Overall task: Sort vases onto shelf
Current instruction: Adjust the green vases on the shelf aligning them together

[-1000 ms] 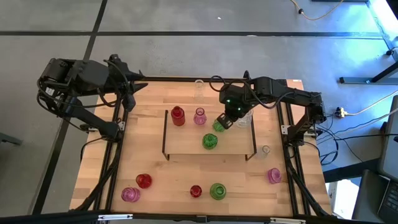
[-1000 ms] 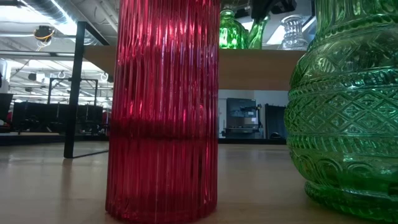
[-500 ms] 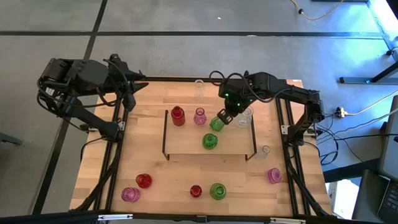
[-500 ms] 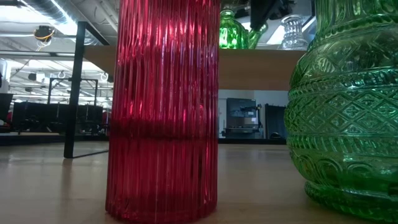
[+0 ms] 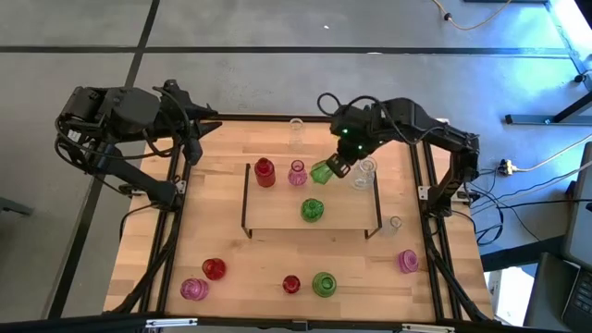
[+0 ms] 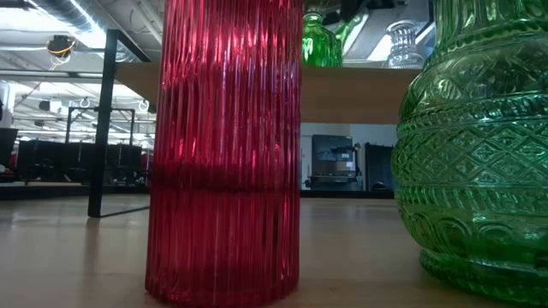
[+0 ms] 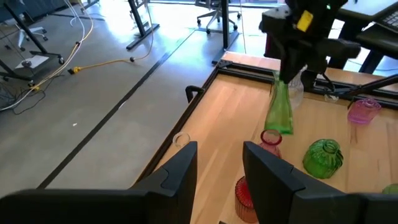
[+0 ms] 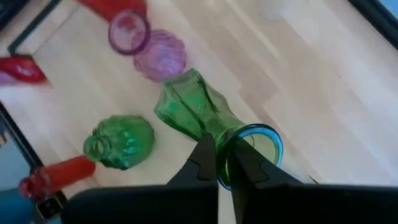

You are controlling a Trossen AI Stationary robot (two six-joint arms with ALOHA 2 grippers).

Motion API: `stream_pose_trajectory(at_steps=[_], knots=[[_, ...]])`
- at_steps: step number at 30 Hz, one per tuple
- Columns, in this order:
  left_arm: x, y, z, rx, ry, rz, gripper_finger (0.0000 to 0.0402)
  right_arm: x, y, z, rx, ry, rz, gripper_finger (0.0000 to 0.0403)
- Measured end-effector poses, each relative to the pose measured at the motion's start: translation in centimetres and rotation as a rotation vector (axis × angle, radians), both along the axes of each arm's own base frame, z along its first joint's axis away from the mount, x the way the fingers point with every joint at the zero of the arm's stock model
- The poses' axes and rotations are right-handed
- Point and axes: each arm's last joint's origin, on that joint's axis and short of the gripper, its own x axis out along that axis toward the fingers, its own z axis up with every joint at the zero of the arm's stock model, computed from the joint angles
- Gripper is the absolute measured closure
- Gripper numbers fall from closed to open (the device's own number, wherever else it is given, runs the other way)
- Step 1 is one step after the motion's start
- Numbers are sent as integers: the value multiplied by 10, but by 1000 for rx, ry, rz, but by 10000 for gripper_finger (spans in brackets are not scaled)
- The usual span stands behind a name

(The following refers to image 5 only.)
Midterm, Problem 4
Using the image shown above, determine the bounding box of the small clear glass vase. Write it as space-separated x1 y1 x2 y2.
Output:
379 215 403 238

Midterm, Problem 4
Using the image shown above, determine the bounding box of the large clear glass vase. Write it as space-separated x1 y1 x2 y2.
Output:
350 155 378 191

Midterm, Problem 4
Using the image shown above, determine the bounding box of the large pink ribbed glass vase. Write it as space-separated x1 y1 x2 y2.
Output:
179 277 210 302

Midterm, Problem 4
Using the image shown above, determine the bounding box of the beige floor cable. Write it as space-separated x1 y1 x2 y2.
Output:
432 0 513 31

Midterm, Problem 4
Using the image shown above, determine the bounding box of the large green patterned glass vase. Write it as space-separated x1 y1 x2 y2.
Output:
311 271 338 299

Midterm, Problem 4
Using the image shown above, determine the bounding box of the pink diamond-cut glass vase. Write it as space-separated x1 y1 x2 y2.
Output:
287 159 309 187

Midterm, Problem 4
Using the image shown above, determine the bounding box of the tall clear glass vase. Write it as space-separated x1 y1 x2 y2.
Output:
287 117 305 152

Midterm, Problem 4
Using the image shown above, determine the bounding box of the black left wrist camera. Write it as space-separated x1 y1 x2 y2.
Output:
183 133 204 167

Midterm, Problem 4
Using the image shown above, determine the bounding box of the black floor cable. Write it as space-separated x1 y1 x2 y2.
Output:
474 196 592 246

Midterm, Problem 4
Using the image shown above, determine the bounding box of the black desk foot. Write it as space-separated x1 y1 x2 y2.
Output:
480 235 579 272
504 90 592 126

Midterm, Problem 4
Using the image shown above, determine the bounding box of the small pink ribbed glass vase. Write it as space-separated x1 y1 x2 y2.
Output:
397 249 420 275

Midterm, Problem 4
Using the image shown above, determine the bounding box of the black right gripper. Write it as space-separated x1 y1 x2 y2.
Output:
326 105 388 179

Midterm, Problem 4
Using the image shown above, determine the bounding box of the white floor cable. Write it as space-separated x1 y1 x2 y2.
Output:
512 133 592 173

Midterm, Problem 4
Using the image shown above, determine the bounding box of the dark laptop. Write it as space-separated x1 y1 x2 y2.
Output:
561 267 592 333

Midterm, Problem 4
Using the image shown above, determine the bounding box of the round green glass vase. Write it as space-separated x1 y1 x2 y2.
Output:
300 198 326 224

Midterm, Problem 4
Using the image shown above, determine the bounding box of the black aluminium table frame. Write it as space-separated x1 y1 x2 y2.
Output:
104 113 496 325

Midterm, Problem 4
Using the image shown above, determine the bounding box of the dark computer monitor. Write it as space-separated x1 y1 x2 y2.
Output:
561 141 592 272

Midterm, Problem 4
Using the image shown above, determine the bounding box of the wooden shelf with black legs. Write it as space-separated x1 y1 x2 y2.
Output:
240 161 384 241

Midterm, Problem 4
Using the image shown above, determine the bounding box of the red long-necked glass vase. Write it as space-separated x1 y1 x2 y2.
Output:
253 156 278 189

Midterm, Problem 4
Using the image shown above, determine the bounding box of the slim green glass vase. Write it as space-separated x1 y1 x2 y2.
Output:
309 159 335 186

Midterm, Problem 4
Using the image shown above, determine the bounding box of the silver bracket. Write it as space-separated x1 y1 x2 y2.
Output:
401 323 457 333
145 317 199 329

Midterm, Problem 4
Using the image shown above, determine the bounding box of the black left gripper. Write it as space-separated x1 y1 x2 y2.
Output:
154 79 223 140

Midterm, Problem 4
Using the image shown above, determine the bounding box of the red wide-mouthed glass vase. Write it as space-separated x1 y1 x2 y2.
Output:
201 257 228 281

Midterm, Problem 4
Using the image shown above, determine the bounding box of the red ribbed cylinder glass vase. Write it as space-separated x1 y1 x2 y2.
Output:
281 274 302 295

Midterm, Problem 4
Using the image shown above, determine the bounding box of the grey metal foot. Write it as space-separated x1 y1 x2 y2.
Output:
0 196 34 217

